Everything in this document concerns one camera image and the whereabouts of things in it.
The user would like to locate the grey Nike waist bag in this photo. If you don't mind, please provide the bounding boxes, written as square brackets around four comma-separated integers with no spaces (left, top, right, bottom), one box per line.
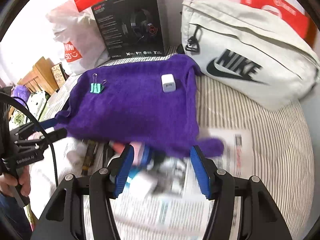
[181,0,319,111]

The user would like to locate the black gold rectangular box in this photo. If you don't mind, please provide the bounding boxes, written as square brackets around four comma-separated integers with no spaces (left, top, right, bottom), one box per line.
[81,140,99,176]

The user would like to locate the mint green binder clip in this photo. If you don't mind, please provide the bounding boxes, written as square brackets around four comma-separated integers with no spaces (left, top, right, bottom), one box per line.
[90,73,107,94]

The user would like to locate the pink tube white cap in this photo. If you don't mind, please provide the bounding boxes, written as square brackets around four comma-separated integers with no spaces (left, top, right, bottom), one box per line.
[109,141,125,154]

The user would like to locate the red paper bag white handles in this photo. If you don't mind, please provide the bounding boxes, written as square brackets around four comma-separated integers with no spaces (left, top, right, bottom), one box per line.
[241,0,317,47]

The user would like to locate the white patterned bedding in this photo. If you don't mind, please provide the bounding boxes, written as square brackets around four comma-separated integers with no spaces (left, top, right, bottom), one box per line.
[9,91,50,129]

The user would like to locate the black headset box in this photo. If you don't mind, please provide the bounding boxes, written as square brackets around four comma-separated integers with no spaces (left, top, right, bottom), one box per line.
[91,0,168,60]

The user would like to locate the striped mattress cover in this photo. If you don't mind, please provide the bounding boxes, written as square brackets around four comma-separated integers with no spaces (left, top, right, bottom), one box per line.
[57,54,314,239]

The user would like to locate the blue white cylinder bottle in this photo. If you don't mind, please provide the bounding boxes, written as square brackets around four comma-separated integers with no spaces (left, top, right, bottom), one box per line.
[126,155,187,199]

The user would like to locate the white tape roll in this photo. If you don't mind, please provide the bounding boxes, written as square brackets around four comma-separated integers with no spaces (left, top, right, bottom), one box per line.
[66,142,87,166]

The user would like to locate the purple plush toy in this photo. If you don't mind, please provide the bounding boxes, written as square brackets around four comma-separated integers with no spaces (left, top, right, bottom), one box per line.
[11,85,31,105]

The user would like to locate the black rectangular bar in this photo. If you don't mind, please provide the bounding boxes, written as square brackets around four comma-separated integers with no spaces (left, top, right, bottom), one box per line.
[103,142,114,167]

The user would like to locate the white charger cube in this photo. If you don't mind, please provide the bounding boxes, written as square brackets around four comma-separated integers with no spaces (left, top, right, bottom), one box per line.
[161,74,176,93]

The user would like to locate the white Miniso plastic bag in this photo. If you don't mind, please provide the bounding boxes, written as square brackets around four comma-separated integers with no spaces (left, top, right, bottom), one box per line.
[46,1,110,75]

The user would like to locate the patterned book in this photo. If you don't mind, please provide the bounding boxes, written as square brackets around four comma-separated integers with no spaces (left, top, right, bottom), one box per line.
[51,63,68,89]

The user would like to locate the newspaper sheet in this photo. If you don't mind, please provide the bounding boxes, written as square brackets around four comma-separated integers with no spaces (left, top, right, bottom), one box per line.
[30,127,254,240]

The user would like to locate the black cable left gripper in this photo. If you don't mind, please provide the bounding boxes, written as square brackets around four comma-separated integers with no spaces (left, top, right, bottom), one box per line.
[0,91,59,188]

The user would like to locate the left hand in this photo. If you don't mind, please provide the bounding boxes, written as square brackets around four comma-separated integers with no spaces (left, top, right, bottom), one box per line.
[0,166,31,197]

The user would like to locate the purple towel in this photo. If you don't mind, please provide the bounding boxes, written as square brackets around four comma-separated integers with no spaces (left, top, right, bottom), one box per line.
[55,54,224,158]

